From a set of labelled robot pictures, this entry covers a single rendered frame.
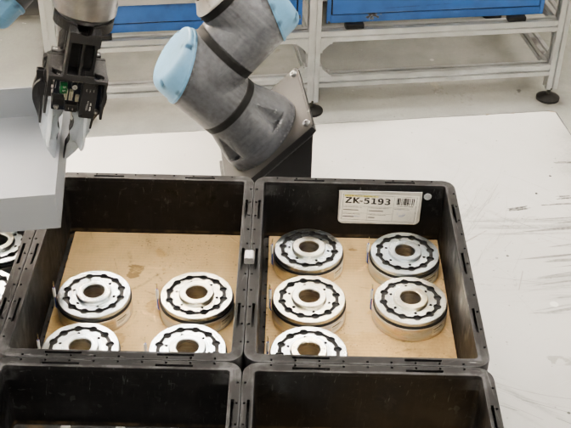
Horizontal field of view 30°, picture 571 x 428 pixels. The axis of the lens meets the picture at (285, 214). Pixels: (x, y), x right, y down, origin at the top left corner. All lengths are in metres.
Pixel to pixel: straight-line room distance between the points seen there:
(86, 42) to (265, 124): 0.60
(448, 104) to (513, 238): 1.82
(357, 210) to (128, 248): 0.35
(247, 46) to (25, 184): 0.51
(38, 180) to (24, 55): 2.63
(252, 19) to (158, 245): 0.40
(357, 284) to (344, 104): 2.13
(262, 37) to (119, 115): 1.89
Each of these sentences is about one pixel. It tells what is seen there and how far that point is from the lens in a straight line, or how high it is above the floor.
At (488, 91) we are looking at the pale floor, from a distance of 3.81.
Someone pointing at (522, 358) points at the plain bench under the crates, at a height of 0.70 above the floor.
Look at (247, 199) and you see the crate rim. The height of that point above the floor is 0.93.
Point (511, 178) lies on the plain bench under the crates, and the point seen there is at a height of 0.70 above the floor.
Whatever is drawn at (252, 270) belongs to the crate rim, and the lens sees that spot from 1.42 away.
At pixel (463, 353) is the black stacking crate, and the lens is 1.43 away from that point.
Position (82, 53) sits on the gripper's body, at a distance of 1.28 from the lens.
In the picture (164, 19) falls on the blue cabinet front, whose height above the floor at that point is 0.36.
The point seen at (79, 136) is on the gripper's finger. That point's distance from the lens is 1.38.
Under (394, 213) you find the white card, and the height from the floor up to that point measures 0.88.
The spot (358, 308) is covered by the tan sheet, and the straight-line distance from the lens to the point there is 1.53.
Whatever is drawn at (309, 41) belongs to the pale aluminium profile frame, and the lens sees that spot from 3.45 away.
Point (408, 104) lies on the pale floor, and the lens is 3.68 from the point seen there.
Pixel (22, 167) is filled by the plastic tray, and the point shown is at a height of 1.05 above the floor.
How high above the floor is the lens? 1.83
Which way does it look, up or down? 36 degrees down
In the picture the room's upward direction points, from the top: 1 degrees clockwise
